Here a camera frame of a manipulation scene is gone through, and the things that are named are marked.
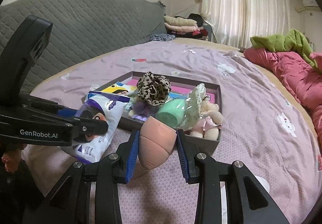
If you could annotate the purple patterned bed sheet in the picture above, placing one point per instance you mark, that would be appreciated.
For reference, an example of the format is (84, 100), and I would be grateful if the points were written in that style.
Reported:
(261, 128)

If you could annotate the pink and blue book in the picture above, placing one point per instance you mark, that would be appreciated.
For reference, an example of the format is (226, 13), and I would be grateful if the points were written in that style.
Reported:
(182, 89)

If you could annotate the pink quilted comforter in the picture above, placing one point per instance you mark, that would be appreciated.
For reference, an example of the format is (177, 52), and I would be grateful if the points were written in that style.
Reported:
(296, 75)

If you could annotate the beige bear pink dress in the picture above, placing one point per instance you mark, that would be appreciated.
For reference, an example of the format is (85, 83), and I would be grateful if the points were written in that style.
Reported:
(210, 122)

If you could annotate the white purple wipes pack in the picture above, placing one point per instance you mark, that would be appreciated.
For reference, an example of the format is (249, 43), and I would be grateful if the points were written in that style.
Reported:
(113, 106)

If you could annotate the yellow cartoon wipes pack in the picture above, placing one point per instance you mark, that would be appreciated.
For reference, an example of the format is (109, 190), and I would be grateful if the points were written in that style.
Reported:
(120, 89)

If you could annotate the dark shallow cardboard box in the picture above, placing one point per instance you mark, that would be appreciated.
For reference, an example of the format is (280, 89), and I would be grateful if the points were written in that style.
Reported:
(206, 146)

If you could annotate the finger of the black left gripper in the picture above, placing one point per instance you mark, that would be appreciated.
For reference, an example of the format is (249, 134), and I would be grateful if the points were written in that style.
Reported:
(91, 122)

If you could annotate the stack of folded clothes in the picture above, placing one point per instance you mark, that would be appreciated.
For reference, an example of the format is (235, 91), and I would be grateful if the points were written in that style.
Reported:
(193, 27)

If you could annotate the white wall air conditioner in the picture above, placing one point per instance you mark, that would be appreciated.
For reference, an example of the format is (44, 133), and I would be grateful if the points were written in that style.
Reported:
(310, 3)

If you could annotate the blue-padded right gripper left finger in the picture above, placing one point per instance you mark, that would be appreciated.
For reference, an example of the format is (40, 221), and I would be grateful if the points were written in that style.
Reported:
(129, 156)

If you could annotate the floral fabric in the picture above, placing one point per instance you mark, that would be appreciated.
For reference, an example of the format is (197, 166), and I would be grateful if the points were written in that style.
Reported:
(193, 107)

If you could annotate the white sheer curtain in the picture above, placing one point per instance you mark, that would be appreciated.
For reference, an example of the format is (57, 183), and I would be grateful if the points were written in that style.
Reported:
(234, 22)

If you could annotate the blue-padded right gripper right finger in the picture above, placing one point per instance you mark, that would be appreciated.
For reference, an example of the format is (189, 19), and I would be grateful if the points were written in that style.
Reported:
(247, 200)

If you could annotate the green fleece blanket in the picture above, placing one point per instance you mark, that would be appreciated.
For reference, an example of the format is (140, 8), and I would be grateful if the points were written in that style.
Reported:
(294, 41)

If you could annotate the green sponge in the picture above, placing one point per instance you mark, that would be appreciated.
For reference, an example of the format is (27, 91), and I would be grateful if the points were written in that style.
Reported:
(172, 112)

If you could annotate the person's left hand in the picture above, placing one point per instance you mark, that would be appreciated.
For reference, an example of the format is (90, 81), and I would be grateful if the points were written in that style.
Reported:
(11, 156)

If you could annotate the grey quilted headboard cover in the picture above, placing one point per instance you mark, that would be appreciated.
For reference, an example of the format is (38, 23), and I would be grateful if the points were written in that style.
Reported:
(82, 30)

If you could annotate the peach makeup sponge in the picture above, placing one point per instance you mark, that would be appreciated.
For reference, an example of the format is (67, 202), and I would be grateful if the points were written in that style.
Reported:
(156, 143)

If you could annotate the blue patterned cloth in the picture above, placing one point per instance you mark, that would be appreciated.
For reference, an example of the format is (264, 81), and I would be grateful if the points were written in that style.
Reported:
(163, 37)

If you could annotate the bear with purple dress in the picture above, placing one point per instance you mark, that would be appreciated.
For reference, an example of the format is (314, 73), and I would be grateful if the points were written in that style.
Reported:
(141, 110)

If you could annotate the leopard print scrunchie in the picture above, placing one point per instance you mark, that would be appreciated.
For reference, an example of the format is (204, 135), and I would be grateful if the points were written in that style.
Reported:
(153, 89)

